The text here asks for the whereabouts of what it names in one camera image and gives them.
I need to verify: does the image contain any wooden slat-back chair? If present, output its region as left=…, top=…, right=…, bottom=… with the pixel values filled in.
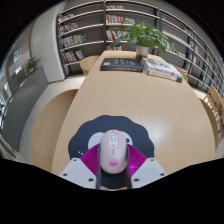
left=201, top=85, right=224, bottom=128

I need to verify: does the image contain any green potted plant, white pot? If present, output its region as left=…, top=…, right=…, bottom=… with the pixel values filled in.
left=109, top=19, right=179, bottom=62

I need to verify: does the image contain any small green potted plant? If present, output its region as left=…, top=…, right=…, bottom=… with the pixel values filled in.
left=24, top=56, right=44, bottom=76

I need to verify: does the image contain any black hardcover book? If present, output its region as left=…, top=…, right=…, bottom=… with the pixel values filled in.
left=99, top=57, right=145, bottom=73

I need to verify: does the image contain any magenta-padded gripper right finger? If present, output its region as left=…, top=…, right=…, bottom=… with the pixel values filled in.
left=126, top=143, right=168, bottom=190

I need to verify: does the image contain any grey bookshelf unit with books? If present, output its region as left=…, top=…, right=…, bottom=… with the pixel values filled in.
left=56, top=0, right=224, bottom=98

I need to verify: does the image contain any dark cartoon-eyed mouse pad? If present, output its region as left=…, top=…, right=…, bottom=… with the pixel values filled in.
left=67, top=114, right=156, bottom=190

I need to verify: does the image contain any grey low counter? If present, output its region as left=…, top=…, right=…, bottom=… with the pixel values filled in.
left=0, top=66, right=51, bottom=153

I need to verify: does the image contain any pale pink computer mouse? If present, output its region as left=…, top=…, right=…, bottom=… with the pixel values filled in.
left=99, top=129, right=129, bottom=175

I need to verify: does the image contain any white-covered thick book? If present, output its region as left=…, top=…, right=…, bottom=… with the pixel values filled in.
left=141, top=57, right=184, bottom=79

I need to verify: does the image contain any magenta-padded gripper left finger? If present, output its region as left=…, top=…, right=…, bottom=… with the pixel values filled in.
left=59, top=143, right=102, bottom=191

